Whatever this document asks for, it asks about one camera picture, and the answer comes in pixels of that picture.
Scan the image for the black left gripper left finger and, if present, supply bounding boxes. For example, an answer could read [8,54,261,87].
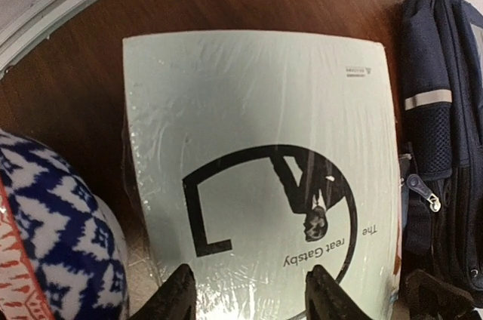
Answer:
[130,263,196,320]

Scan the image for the navy blue student backpack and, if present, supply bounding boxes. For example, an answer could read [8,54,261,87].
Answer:
[399,0,482,307]

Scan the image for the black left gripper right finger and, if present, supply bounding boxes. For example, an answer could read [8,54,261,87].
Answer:
[305,265,370,320]

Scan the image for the red patterned bowl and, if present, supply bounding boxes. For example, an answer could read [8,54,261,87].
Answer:
[1,132,129,319]

